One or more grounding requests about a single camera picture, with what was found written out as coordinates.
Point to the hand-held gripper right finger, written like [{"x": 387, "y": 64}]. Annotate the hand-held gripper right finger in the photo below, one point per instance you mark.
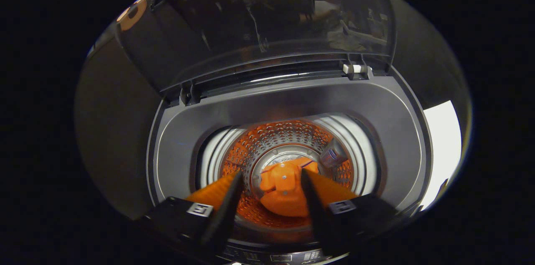
[{"x": 313, "y": 210}]

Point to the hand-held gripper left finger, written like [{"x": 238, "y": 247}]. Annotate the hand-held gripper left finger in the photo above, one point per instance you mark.
[{"x": 225, "y": 210}]

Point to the orange yellow shirt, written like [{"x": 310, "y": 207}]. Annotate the orange yellow shirt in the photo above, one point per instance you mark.
[{"x": 284, "y": 200}]

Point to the black backdrop cloth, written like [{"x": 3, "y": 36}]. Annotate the black backdrop cloth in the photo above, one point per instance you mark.
[{"x": 113, "y": 131}]

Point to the dark transparent washing machine lid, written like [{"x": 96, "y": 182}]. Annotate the dark transparent washing machine lid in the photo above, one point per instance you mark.
[{"x": 250, "y": 26}]

